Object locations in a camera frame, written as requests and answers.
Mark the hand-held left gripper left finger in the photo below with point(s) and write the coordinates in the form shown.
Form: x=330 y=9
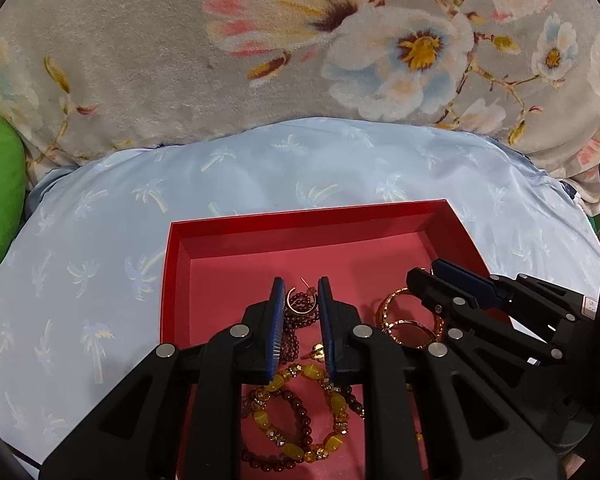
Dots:
x=277 y=330

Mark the grey floral blanket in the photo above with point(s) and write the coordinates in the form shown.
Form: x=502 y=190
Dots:
x=155 y=60

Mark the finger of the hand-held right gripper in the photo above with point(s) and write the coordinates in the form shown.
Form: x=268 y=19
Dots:
x=465 y=277
x=430 y=292

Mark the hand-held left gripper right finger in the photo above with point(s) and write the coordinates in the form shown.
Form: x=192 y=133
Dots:
x=326 y=330

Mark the garnet hoop earring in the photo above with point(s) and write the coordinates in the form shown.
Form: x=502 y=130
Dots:
x=300 y=305

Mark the gold twisted bangle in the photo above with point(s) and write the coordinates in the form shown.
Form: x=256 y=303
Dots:
x=382 y=310
x=391 y=331

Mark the light blue palm-print pillow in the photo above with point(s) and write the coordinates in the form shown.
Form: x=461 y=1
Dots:
x=105 y=235

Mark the red cardboard box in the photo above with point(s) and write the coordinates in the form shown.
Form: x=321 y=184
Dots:
x=220 y=300

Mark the gold stud earring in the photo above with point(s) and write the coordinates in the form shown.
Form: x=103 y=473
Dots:
x=317 y=351

